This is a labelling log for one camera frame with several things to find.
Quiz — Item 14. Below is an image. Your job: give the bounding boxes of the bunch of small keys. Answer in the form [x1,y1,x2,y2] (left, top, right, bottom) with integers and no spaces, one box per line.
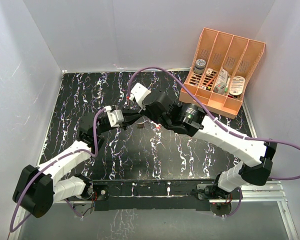
[136,122,146,129]

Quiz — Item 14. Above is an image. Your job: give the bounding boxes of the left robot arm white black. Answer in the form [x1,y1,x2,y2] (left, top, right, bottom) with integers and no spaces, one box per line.
[12,109,141,218]

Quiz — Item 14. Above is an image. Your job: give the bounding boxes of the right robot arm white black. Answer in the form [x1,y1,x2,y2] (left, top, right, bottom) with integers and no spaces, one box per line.
[135,90,277,199]

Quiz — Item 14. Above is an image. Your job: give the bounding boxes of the black marble pattern mat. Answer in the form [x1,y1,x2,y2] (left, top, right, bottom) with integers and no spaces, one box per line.
[39,72,240,180]

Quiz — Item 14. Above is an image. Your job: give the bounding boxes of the grey round jar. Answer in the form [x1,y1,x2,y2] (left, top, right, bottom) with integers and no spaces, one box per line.
[193,58,207,75]

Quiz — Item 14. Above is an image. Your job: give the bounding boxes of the small white card box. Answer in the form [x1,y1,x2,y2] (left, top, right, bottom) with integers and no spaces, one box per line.
[205,68,214,76]

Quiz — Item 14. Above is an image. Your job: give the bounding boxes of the grey green small box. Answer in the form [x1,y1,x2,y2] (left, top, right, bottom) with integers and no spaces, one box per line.
[213,82,227,95]

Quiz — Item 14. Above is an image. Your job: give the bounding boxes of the white paper packets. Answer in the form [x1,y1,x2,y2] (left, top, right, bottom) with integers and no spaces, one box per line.
[216,67,229,84]

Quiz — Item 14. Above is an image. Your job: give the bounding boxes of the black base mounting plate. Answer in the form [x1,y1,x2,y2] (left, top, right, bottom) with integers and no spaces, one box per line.
[91,179,242,213]

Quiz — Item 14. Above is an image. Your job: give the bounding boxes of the orange plastic file organizer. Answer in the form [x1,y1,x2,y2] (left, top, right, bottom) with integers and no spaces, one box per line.
[179,27,266,119]

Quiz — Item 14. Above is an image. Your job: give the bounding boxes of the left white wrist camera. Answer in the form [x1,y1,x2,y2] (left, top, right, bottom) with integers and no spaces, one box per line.
[104,105,124,128]

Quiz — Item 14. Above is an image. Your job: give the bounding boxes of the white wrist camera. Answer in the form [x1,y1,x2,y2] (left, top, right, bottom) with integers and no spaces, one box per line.
[128,83,151,111]
[104,105,124,128]

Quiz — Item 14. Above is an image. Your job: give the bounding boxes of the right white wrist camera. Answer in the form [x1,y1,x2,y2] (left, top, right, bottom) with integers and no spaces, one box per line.
[128,83,151,111]

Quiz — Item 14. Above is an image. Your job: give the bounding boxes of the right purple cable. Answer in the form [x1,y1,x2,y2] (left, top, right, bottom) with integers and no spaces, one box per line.
[127,66,300,181]

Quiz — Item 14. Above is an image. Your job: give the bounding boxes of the purple cable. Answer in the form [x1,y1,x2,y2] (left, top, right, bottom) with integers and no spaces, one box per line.
[8,109,108,233]
[127,66,300,181]

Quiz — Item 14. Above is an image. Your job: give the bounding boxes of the aluminium frame rail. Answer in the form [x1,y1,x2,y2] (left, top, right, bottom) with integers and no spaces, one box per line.
[240,181,287,202]

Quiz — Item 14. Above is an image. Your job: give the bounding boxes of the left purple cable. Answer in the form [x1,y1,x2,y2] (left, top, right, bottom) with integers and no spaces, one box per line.
[8,109,108,233]

